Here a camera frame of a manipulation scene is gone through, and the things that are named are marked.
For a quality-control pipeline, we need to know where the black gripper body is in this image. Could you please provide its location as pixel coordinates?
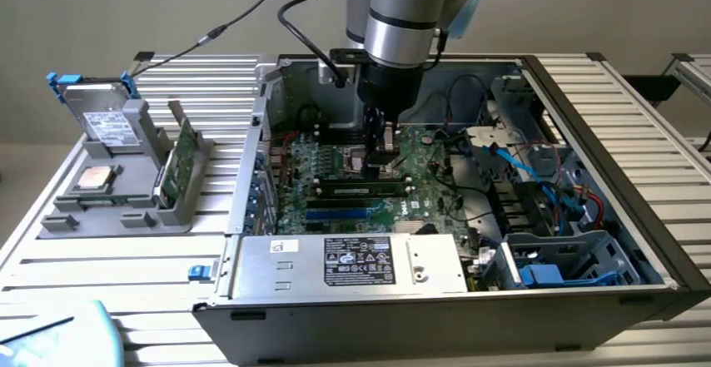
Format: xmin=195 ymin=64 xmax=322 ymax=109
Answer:
xmin=355 ymin=62 xmax=425 ymax=123

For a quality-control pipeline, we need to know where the black RAM stick in slot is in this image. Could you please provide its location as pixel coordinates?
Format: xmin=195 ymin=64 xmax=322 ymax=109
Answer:
xmin=317 ymin=178 xmax=417 ymax=198

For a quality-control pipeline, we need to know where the CPU socket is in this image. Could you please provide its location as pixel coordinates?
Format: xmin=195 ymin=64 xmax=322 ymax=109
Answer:
xmin=337 ymin=141 xmax=402 ymax=179

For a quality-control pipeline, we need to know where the green Dell motherboard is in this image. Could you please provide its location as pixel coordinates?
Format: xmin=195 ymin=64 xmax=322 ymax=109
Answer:
xmin=265 ymin=123 xmax=485 ymax=260

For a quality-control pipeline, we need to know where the blue expansion slot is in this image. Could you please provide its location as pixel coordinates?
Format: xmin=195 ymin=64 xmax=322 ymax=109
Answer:
xmin=303 ymin=207 xmax=373 ymax=221

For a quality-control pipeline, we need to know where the metal optical drive cage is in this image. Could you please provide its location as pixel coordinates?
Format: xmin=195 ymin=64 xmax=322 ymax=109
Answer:
xmin=463 ymin=73 xmax=571 ymax=185

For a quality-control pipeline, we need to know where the silver power supply unit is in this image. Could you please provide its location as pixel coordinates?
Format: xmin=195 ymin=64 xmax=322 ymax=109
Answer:
xmin=227 ymin=233 xmax=469 ymax=298

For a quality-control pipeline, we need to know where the green graphics card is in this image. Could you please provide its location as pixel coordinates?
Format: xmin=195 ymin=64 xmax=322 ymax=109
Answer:
xmin=154 ymin=116 xmax=197 ymax=211

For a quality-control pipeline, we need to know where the grey metal disk bay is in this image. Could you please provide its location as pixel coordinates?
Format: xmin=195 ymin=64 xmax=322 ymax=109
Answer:
xmin=497 ymin=228 xmax=641 ymax=292

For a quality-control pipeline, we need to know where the open black PC case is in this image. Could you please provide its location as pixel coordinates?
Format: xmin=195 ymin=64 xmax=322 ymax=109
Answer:
xmin=191 ymin=52 xmax=711 ymax=367

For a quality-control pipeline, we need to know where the blue case latch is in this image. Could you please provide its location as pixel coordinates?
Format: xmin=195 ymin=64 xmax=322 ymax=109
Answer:
xmin=187 ymin=263 xmax=217 ymax=281

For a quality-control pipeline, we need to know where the silver CPU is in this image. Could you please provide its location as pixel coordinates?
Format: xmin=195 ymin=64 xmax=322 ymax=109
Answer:
xmin=77 ymin=165 xmax=123 ymax=190

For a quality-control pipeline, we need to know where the grey plastic parts rack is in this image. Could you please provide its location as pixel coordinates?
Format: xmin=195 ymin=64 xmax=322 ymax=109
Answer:
xmin=37 ymin=99 xmax=219 ymax=241

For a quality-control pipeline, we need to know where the neighbouring metal slat table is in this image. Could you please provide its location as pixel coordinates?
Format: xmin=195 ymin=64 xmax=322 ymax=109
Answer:
xmin=665 ymin=52 xmax=711 ymax=154

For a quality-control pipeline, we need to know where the light blue rounded object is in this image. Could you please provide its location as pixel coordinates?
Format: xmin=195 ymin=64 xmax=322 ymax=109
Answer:
xmin=0 ymin=299 xmax=125 ymax=367

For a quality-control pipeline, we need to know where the wrist camera with black bracket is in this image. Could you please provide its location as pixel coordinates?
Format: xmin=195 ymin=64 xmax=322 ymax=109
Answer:
xmin=317 ymin=47 xmax=369 ymax=90

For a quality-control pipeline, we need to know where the black looped camera cable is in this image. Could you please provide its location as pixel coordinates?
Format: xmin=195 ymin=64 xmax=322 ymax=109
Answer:
xmin=277 ymin=0 xmax=347 ymax=88

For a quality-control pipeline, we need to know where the blue SATA wire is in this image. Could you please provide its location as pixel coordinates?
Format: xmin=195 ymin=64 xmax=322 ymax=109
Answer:
xmin=486 ymin=142 xmax=538 ymax=183

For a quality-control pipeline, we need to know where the black cable with metal connector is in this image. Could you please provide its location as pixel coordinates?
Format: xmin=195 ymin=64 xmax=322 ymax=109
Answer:
xmin=133 ymin=0 xmax=299 ymax=77

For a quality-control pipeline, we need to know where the red wire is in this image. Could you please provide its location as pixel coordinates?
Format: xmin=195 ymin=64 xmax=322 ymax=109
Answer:
xmin=575 ymin=186 xmax=609 ymax=221

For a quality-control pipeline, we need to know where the silver hard disk blue bracket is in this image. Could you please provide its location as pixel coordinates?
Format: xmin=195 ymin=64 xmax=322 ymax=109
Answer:
xmin=46 ymin=71 xmax=142 ymax=148

